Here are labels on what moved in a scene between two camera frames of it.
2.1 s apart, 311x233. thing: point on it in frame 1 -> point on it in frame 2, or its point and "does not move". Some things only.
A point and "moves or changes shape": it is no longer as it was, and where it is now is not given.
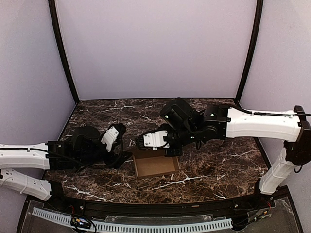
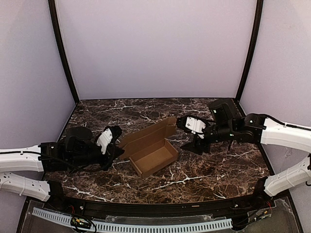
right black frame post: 251,51 does not move
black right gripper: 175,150 -> 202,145
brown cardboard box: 149,162 moves or changes shape
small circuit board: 82,223 does not move
